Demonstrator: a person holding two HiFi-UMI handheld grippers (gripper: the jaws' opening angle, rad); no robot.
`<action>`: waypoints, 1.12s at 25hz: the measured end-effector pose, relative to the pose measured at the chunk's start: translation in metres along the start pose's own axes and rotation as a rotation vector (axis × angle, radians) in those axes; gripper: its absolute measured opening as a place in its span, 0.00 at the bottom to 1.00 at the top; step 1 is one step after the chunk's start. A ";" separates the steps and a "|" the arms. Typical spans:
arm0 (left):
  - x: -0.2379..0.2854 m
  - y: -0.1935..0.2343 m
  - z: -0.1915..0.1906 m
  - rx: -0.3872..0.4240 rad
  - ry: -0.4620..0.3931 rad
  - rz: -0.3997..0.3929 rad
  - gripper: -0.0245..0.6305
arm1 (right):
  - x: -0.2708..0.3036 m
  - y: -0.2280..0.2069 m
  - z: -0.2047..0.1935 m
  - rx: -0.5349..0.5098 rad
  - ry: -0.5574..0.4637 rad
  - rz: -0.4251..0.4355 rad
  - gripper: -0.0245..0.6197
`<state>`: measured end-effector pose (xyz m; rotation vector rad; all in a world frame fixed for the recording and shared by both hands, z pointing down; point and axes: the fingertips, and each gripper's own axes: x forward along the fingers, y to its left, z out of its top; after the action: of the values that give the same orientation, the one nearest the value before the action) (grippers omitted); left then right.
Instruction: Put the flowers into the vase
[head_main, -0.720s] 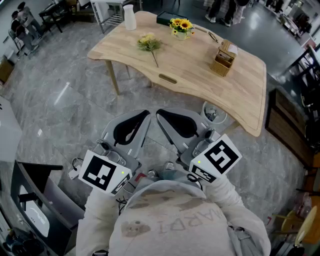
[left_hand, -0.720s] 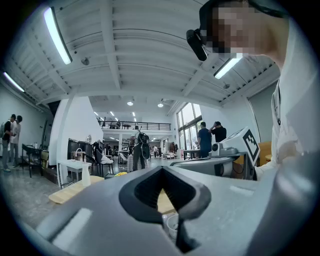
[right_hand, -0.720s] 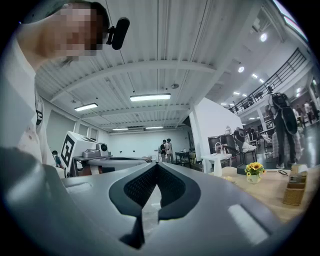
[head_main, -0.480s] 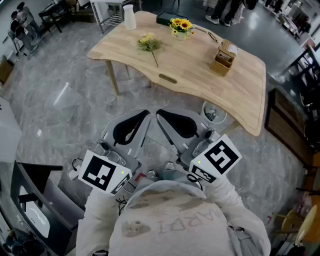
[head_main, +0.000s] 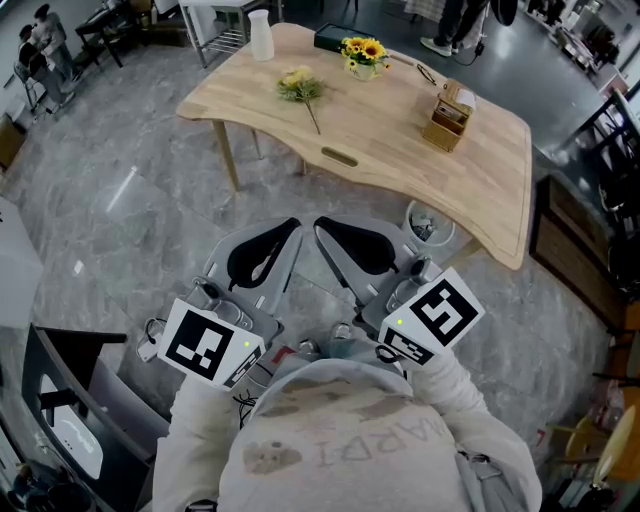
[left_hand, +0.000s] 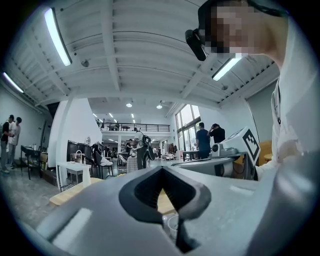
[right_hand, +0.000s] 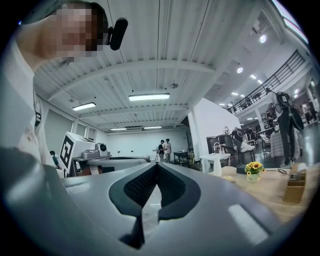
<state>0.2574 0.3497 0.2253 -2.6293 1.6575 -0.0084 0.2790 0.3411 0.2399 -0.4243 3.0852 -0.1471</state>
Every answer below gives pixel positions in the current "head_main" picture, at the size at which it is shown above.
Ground dark green box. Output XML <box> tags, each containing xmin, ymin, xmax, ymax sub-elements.
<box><xmin>313</xmin><ymin>22</ymin><xmax>364</xmax><ymax>53</ymax></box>

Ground person's left forearm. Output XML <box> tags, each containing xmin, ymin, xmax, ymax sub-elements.
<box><xmin>151</xmin><ymin>368</ymin><xmax>242</xmax><ymax>512</ymax></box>

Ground white ceramic vase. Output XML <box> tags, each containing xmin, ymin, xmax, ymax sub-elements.
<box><xmin>247</xmin><ymin>8</ymin><xmax>276</xmax><ymax>63</ymax></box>

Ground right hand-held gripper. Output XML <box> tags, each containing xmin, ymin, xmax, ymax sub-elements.
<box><xmin>312</xmin><ymin>215</ymin><xmax>487</xmax><ymax>372</ymax></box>

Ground black floor cable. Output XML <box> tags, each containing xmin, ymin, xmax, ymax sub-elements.
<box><xmin>451</xmin><ymin>40</ymin><xmax>485</xmax><ymax>67</ymax></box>

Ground white phone with cable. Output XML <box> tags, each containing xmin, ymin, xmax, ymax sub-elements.
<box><xmin>136</xmin><ymin>317</ymin><xmax>168</xmax><ymax>364</ymax></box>

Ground yellow chair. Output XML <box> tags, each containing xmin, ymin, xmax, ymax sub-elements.
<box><xmin>546</xmin><ymin>403</ymin><xmax>640</xmax><ymax>492</ymax></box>

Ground white waste bin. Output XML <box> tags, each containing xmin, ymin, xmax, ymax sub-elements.
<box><xmin>403</xmin><ymin>199</ymin><xmax>457</xmax><ymax>248</ymax></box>

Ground cardboard box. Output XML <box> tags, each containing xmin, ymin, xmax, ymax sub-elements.
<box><xmin>0</xmin><ymin>113</ymin><xmax>27</xmax><ymax>172</ymax></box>

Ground person's cream sweatshirt torso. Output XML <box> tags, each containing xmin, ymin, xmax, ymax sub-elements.
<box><xmin>218</xmin><ymin>348</ymin><xmax>462</xmax><ymax>512</ymax></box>

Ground dark wooden cabinet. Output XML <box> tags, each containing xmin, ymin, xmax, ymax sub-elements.
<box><xmin>528</xmin><ymin>174</ymin><xmax>627</xmax><ymax>332</ymax></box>

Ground light wooden table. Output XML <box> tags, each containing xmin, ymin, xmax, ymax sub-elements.
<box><xmin>175</xmin><ymin>22</ymin><xmax>534</xmax><ymax>272</ymax></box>

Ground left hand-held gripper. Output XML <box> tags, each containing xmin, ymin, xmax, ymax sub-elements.
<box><xmin>156</xmin><ymin>216</ymin><xmax>305</xmax><ymax>392</ymax></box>

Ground grey bag strap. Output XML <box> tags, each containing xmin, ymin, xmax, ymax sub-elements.
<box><xmin>453</xmin><ymin>448</ymin><xmax>503</xmax><ymax>512</ymax></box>

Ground potted sunflowers in cream pot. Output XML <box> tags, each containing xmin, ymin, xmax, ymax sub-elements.
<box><xmin>340</xmin><ymin>36</ymin><xmax>393</xmax><ymax>83</ymax></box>

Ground yellow artificial flowers bunch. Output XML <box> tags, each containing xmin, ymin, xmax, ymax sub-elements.
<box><xmin>275</xmin><ymin>65</ymin><xmax>327</xmax><ymax>136</ymax></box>

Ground white sink stand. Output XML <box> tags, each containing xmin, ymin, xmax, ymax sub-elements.
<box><xmin>177</xmin><ymin>0</ymin><xmax>272</xmax><ymax>70</ymax></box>

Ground black slatted chair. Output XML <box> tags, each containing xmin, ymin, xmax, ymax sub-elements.
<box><xmin>563</xmin><ymin>88</ymin><xmax>640</xmax><ymax>217</ymax></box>

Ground person's right forearm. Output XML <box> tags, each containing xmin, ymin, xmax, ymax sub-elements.
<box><xmin>403</xmin><ymin>343</ymin><xmax>544</xmax><ymax>512</ymax></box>

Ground small black table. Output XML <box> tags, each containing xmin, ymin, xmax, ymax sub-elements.
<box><xmin>74</xmin><ymin>0</ymin><xmax>152</xmax><ymax>69</ymax></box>

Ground black desk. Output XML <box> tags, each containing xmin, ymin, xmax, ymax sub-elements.
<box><xmin>21</xmin><ymin>323</ymin><xmax>172</xmax><ymax>512</ymax></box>

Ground bamboo tissue box organizer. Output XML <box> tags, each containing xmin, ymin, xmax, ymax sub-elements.
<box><xmin>421</xmin><ymin>78</ymin><xmax>478</xmax><ymax>153</ymax></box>

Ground white flat device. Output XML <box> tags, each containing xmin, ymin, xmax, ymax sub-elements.
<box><xmin>38</xmin><ymin>373</ymin><xmax>105</xmax><ymax>482</ymax></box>

